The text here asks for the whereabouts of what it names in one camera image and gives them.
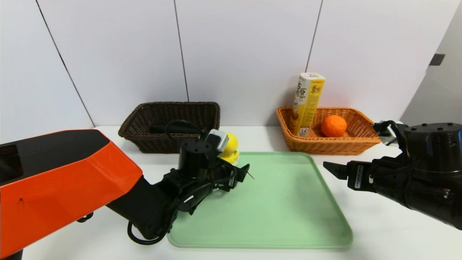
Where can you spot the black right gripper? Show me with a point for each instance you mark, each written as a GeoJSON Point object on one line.
{"type": "Point", "coordinates": [358, 176]}

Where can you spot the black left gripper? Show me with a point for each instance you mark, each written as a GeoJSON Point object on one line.
{"type": "Point", "coordinates": [235, 176]}

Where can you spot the yellow duck toy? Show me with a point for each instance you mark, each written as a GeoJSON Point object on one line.
{"type": "Point", "coordinates": [231, 148]}

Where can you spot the orange fruit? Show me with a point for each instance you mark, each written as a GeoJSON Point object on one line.
{"type": "Point", "coordinates": [334, 126]}

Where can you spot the yellow chips box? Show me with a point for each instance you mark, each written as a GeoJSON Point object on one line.
{"type": "Point", "coordinates": [306, 104]}

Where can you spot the black glasses case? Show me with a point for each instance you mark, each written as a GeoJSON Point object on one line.
{"type": "Point", "coordinates": [169, 129]}

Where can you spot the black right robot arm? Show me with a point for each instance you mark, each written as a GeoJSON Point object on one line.
{"type": "Point", "coordinates": [429, 173]}

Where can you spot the orange wicker basket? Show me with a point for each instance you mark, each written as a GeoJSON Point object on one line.
{"type": "Point", "coordinates": [325, 144]}

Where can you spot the dark brown wicker basket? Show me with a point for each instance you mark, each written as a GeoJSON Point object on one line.
{"type": "Point", "coordinates": [144, 119]}

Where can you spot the light green plastic tray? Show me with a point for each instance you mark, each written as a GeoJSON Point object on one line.
{"type": "Point", "coordinates": [274, 206]}

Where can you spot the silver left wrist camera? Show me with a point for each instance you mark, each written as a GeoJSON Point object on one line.
{"type": "Point", "coordinates": [217, 139]}

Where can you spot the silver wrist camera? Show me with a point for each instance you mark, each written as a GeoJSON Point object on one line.
{"type": "Point", "coordinates": [387, 131]}
{"type": "Point", "coordinates": [217, 139]}

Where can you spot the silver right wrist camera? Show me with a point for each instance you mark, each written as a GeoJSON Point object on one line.
{"type": "Point", "coordinates": [387, 131]}

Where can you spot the dark grey wall plate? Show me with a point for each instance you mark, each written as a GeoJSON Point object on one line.
{"type": "Point", "coordinates": [437, 59]}

